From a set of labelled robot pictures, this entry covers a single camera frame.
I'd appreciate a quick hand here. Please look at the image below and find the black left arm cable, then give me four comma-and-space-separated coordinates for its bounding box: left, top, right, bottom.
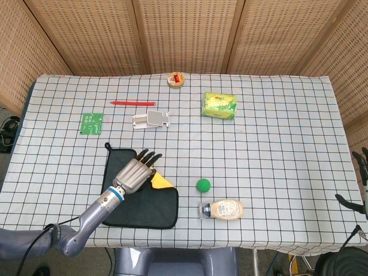
16, 215, 81, 276

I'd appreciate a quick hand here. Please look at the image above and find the green foam ball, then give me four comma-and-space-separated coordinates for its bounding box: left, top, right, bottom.
196, 178, 212, 193

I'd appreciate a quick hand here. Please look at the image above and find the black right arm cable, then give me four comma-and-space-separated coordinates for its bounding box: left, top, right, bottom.
338, 224, 363, 276

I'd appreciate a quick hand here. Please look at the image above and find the grey robot torso base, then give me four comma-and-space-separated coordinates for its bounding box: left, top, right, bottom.
113, 247, 239, 276

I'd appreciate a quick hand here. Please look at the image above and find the black round seat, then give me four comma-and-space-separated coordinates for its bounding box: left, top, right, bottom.
315, 244, 368, 276

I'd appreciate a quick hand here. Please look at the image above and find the black floor cable bundle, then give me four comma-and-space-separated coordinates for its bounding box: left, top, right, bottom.
0, 105, 20, 154

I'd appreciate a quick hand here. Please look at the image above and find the red plastic pen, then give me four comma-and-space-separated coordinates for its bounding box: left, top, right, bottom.
110, 100, 157, 108

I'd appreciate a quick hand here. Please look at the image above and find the white black checkered tablecloth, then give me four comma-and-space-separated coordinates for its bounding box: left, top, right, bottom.
0, 73, 368, 250

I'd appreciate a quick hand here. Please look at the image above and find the green yellow tissue pack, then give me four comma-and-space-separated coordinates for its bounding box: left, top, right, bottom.
202, 91, 239, 119

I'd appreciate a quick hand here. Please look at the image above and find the woven rattan folding screen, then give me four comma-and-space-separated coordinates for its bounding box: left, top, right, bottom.
0, 0, 368, 162

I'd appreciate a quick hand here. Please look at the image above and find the dark grey cloth mat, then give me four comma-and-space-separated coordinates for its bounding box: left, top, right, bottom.
101, 142, 179, 230

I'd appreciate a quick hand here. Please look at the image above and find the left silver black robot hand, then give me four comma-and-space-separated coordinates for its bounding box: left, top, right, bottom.
112, 148, 162, 194

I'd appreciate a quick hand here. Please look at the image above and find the green paper sachet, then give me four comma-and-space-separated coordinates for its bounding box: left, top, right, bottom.
80, 112, 104, 136

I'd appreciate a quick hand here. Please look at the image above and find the round tan tape tin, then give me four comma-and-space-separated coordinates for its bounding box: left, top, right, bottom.
167, 72, 185, 89

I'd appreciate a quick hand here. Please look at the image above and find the beige sauce squeeze bottle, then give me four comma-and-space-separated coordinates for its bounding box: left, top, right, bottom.
198, 199, 244, 220

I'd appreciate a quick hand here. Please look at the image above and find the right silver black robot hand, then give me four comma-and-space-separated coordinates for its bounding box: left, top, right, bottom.
335, 147, 368, 216

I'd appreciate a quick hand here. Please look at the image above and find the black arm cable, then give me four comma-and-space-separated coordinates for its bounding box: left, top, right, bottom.
338, 224, 363, 276
16, 215, 81, 276

